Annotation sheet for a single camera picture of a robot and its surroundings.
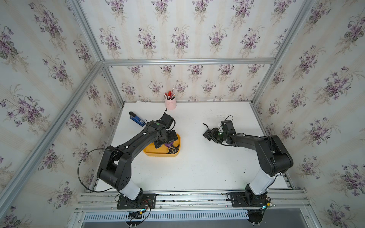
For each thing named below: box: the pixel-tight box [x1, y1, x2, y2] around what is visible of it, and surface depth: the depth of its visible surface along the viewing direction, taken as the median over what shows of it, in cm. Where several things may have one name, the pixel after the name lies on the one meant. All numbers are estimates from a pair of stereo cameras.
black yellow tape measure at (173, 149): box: [167, 144, 180, 154], surface depth 90 cm
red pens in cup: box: [163, 87, 176, 101], surface depth 113 cm
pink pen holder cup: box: [164, 95, 177, 111], surface depth 116 cm
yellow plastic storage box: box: [143, 133, 182, 158], surface depth 91 cm
